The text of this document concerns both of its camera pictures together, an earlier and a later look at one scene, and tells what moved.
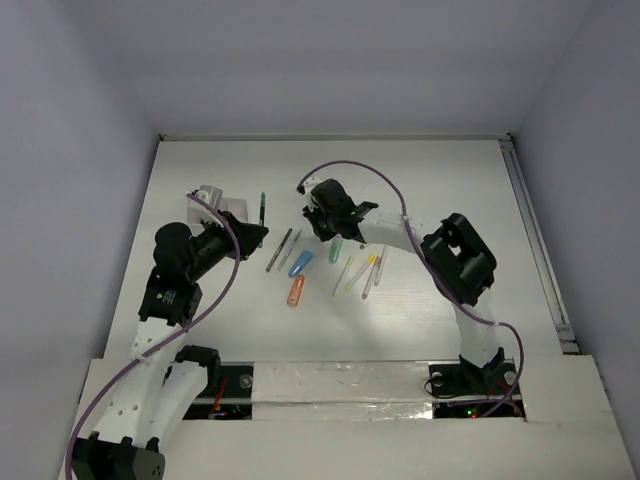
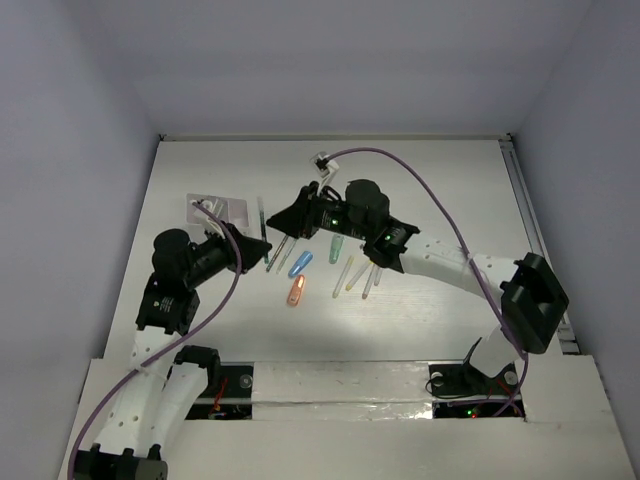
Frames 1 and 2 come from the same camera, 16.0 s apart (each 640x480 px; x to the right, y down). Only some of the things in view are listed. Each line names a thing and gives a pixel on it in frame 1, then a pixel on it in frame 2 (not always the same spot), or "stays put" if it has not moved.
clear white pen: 343,276 stays put
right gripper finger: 317,223 to 290,224
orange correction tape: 296,290 stays put
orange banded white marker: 377,270 stays put
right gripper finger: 347,229 to 293,218
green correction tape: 335,249 stays put
